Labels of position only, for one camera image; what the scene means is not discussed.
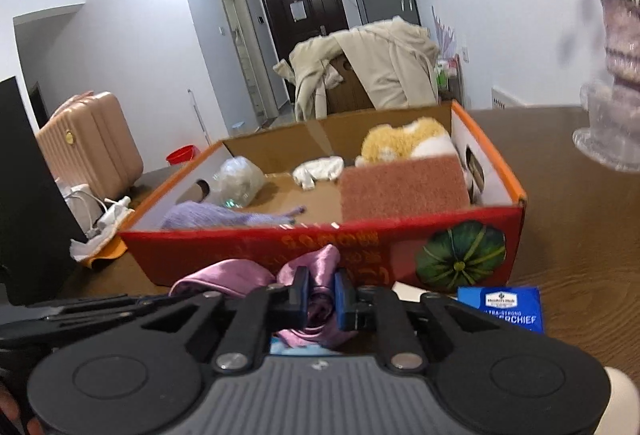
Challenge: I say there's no pink suitcase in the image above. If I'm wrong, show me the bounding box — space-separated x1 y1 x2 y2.
36 91 145 201

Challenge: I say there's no person's left hand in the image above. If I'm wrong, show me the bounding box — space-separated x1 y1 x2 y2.
0 386 43 435

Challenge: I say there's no brown chair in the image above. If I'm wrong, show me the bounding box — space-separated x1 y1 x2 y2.
325 55 375 117

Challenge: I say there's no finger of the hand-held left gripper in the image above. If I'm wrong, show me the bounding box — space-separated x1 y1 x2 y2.
47 293 173 323

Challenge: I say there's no lavender cloth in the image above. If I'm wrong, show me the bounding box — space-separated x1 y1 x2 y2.
160 202 306 230

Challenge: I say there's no yellow and white plush toy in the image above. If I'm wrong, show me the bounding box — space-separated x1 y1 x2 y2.
355 116 458 167

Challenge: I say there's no red cardboard box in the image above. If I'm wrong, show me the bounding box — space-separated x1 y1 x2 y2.
118 100 528 293

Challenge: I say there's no dark brown entrance door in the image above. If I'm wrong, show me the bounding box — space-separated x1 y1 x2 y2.
258 0 349 66

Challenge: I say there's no black paper bag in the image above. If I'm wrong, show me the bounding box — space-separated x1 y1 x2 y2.
0 76 88 306

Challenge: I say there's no grey side door frame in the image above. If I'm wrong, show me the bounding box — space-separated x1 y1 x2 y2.
216 0 278 121

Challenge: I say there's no white mop handle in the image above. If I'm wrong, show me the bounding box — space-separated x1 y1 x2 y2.
187 88 212 147

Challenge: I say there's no purple satin cloth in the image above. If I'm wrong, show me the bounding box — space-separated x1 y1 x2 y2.
169 244 361 348

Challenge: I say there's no blue tissue packet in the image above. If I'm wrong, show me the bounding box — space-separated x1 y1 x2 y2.
457 286 546 336

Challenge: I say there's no clear plastic lid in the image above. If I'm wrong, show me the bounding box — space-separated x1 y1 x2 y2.
572 128 640 173

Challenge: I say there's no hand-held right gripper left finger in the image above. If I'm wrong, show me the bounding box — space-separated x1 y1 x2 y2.
141 266 311 375

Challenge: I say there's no small cluttered shelf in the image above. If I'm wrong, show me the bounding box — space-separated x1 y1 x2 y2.
436 55 463 103

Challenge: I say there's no pink textured vase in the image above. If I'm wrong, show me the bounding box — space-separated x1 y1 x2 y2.
600 0 640 91

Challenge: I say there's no white sock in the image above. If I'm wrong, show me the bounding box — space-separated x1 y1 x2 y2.
292 156 345 190

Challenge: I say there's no red-brown sponge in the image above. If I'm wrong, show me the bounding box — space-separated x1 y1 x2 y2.
340 154 472 221

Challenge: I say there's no beige jacket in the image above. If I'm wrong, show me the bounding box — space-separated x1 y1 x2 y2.
272 18 441 122

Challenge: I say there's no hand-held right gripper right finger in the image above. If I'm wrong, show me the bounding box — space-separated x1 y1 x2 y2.
334 267 493 373

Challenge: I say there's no red bucket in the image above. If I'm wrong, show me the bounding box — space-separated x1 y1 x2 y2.
166 145 200 166

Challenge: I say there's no clear plastic bag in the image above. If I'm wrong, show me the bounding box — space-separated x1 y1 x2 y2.
214 156 267 208

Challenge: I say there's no clear plastic cup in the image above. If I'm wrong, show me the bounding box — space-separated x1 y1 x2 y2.
580 78 640 156

